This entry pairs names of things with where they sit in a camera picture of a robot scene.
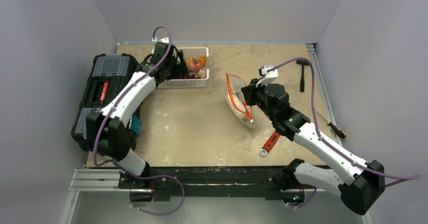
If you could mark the white plastic basket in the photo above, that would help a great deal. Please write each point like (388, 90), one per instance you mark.
(190, 52)

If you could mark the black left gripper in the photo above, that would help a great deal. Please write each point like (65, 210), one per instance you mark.
(180, 69)

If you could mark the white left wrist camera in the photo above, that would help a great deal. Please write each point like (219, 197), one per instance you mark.
(164, 40)

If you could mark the black toolbox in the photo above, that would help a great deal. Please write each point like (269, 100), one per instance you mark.
(109, 75)

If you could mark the clear zip top bag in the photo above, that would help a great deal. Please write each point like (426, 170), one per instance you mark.
(234, 84)

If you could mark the black hammer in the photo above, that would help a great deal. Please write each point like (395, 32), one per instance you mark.
(303, 63)

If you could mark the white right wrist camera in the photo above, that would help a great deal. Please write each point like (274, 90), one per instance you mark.
(268, 74)

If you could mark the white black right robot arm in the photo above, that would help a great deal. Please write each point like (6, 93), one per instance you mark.
(357, 182)

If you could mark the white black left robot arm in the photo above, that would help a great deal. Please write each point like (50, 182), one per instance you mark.
(107, 129)

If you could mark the beige garlic bulb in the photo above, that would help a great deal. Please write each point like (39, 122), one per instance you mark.
(202, 74)

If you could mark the red adjustable wrench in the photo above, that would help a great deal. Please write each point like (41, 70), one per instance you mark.
(269, 144)

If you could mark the purple grape bunch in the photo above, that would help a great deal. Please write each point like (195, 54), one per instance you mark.
(191, 76)

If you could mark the pink peach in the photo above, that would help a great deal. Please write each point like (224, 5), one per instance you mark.
(194, 65)

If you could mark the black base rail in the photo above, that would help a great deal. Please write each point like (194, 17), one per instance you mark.
(268, 182)

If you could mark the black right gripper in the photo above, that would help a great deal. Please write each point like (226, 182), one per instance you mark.
(249, 93)

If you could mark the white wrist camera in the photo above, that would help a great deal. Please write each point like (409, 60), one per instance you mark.
(268, 74)
(164, 40)

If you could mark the white radish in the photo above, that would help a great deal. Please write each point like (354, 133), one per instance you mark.
(241, 110)

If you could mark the yellow black screwdriver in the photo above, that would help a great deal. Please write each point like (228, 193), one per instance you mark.
(338, 131)

